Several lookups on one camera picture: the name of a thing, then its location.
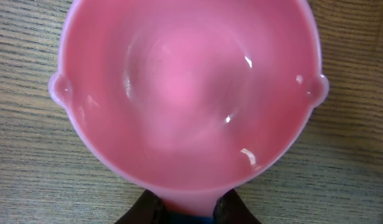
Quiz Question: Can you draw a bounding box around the pink scoop with blue handle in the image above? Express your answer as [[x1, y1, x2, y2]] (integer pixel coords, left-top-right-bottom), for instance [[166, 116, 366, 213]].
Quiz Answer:
[[49, 0, 329, 223]]

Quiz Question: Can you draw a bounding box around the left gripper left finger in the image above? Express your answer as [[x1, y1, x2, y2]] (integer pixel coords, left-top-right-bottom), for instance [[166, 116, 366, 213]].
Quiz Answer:
[[115, 190, 163, 224]]

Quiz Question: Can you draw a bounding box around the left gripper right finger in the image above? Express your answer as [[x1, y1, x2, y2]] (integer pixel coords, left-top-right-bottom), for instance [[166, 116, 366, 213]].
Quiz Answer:
[[213, 189, 262, 224]]

